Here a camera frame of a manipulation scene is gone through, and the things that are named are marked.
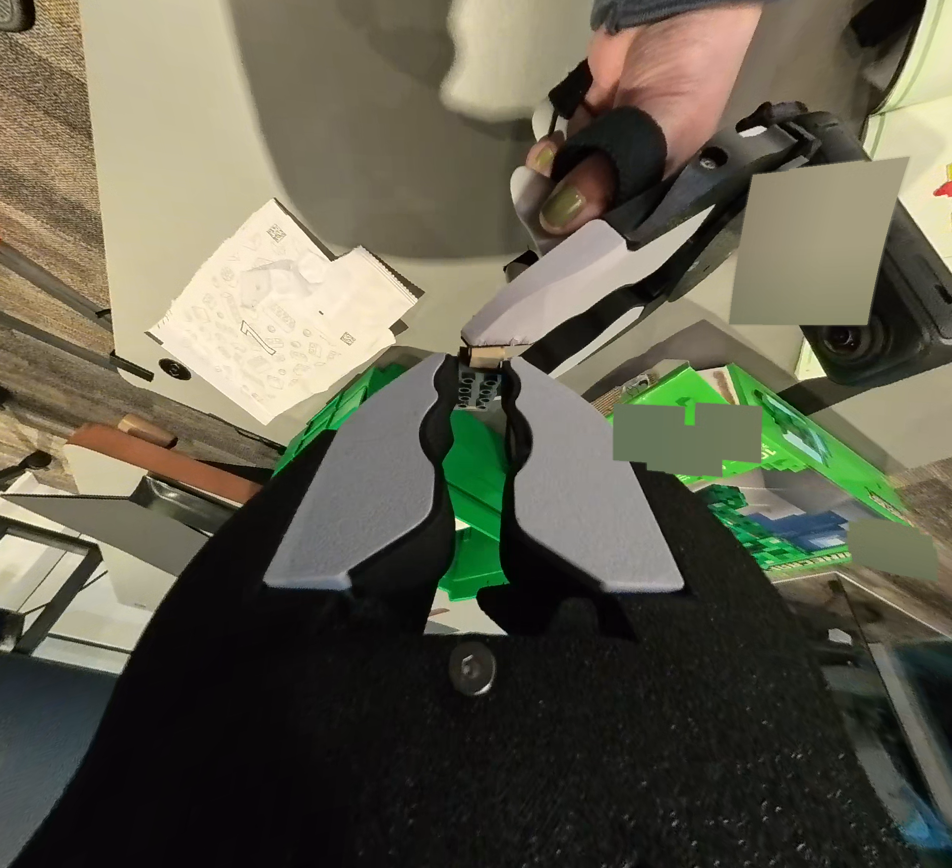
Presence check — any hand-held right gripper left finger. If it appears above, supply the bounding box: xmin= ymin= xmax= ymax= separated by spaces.
xmin=262 ymin=352 xmax=456 ymax=592

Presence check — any green cardboard toy box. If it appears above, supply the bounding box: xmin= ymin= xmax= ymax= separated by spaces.
xmin=588 ymin=361 xmax=938 ymax=582

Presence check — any white paper bag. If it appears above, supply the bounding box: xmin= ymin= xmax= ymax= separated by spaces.
xmin=145 ymin=198 xmax=426 ymax=426

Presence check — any open instruction booklet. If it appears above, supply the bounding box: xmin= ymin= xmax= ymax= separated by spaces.
xmin=866 ymin=0 xmax=952 ymax=233

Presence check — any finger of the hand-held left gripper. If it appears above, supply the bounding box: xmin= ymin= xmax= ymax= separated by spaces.
xmin=524 ymin=303 xmax=648 ymax=378
xmin=460 ymin=202 xmax=716 ymax=348

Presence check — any person's left hand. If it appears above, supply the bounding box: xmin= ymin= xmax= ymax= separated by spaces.
xmin=524 ymin=3 xmax=767 ymax=237

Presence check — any yellow and grey brick assembly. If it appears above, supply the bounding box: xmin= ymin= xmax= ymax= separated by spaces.
xmin=455 ymin=362 xmax=507 ymax=411

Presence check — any green plastic crate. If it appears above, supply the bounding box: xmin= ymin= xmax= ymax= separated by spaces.
xmin=271 ymin=362 xmax=522 ymax=601

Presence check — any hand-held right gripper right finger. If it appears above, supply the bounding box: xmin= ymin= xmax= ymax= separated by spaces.
xmin=502 ymin=358 xmax=685 ymax=595

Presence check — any table with wooden edge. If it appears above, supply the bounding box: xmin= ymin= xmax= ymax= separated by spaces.
xmin=0 ymin=422 xmax=265 ymax=586

